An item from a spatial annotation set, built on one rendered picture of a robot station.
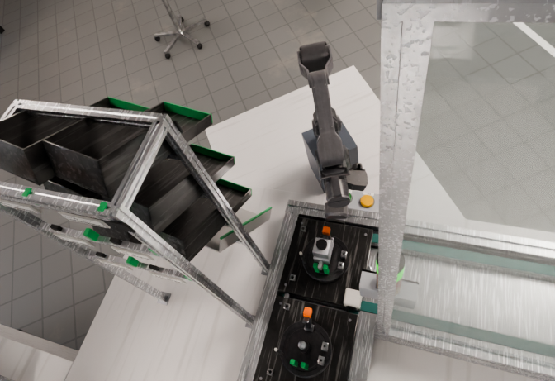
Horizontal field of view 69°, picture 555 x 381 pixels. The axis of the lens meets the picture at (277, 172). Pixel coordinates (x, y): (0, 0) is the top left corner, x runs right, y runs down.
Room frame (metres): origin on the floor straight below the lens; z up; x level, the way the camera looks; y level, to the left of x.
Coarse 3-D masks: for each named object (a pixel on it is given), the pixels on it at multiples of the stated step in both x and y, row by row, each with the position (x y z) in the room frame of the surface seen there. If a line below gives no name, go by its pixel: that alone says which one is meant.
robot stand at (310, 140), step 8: (312, 128) 0.83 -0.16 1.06; (344, 128) 0.78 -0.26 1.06; (304, 136) 0.81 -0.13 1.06; (312, 136) 0.80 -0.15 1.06; (344, 136) 0.75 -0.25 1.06; (304, 144) 0.82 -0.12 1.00; (312, 144) 0.77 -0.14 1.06; (344, 144) 0.72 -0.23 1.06; (352, 144) 0.71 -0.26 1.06; (312, 152) 0.74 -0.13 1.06; (352, 152) 0.69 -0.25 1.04; (312, 160) 0.75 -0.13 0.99; (352, 160) 0.69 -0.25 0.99; (312, 168) 0.79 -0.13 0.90; (320, 168) 0.69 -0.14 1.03; (320, 184) 0.71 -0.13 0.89
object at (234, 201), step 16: (224, 192) 0.62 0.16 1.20; (240, 192) 0.61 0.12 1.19; (192, 208) 0.58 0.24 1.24; (208, 208) 0.57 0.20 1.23; (176, 224) 0.54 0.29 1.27; (192, 224) 0.53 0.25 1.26; (208, 224) 0.48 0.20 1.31; (224, 224) 0.50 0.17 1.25; (176, 240) 0.44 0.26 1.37; (192, 240) 0.44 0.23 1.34; (208, 240) 0.46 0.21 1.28; (192, 256) 0.42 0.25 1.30
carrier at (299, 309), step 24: (288, 312) 0.32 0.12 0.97; (312, 312) 0.29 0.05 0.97; (336, 312) 0.27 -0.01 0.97; (288, 336) 0.25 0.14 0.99; (312, 336) 0.23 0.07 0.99; (336, 336) 0.21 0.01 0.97; (264, 360) 0.22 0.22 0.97; (288, 360) 0.20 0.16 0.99; (312, 360) 0.17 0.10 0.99; (336, 360) 0.16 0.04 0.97
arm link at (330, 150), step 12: (300, 60) 0.74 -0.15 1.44; (312, 72) 0.68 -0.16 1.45; (324, 72) 0.67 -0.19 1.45; (312, 84) 0.66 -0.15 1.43; (324, 84) 0.65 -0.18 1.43; (324, 96) 0.63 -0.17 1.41; (324, 108) 0.61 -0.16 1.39; (324, 120) 0.60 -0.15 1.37; (324, 132) 0.58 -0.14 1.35; (324, 144) 0.56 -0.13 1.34; (336, 144) 0.54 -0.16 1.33; (324, 156) 0.53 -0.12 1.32; (336, 156) 0.52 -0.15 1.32
